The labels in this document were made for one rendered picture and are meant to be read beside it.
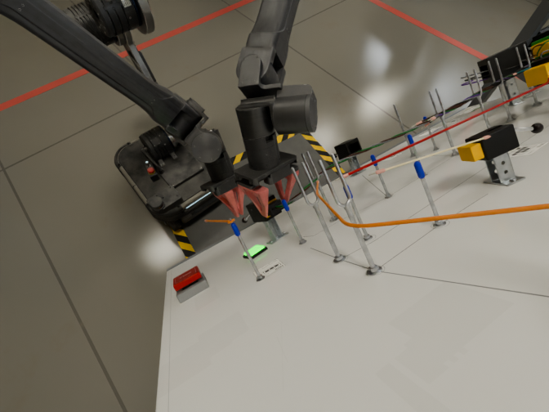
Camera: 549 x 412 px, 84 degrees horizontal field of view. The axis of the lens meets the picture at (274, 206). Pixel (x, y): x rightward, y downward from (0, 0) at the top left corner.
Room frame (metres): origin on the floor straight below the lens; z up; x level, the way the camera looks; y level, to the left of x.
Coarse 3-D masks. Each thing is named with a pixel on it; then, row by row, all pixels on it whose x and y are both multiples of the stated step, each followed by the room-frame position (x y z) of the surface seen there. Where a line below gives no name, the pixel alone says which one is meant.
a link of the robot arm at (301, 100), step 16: (256, 64) 0.43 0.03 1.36; (240, 80) 0.41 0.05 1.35; (256, 80) 0.40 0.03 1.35; (256, 96) 0.41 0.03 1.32; (288, 96) 0.38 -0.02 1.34; (304, 96) 0.37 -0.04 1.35; (288, 112) 0.35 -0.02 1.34; (304, 112) 0.34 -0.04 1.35; (288, 128) 0.34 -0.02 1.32; (304, 128) 0.33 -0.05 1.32
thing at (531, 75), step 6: (540, 66) 0.49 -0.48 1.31; (546, 66) 0.48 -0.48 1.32; (528, 72) 0.50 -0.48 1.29; (534, 72) 0.49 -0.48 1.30; (540, 72) 0.49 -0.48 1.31; (546, 72) 0.48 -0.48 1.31; (528, 78) 0.50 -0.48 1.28; (534, 78) 0.49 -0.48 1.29; (540, 78) 0.48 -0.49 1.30; (546, 78) 0.47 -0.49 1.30; (528, 84) 0.49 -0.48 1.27; (534, 84) 0.48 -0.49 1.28
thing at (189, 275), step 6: (192, 270) 0.18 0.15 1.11; (198, 270) 0.18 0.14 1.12; (180, 276) 0.17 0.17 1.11; (186, 276) 0.16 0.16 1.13; (192, 276) 0.16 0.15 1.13; (198, 276) 0.16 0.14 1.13; (174, 282) 0.16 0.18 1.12; (180, 282) 0.15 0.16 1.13; (186, 282) 0.15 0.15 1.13; (192, 282) 0.16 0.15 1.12; (174, 288) 0.14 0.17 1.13; (180, 288) 0.14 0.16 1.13; (186, 288) 0.15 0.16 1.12
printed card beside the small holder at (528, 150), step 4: (536, 144) 0.33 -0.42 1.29; (540, 144) 0.32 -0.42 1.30; (544, 144) 0.32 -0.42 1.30; (516, 148) 0.34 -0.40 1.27; (520, 148) 0.33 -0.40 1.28; (524, 148) 0.33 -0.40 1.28; (528, 148) 0.32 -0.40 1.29; (532, 148) 0.32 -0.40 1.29; (536, 148) 0.31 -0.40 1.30; (540, 148) 0.31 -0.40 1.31; (508, 152) 0.33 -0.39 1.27; (512, 152) 0.33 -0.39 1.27; (516, 152) 0.32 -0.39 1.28; (520, 152) 0.32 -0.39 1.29; (524, 152) 0.31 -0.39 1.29; (528, 152) 0.31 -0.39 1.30; (532, 152) 0.30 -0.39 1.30; (512, 156) 0.31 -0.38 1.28; (516, 156) 0.31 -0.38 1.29
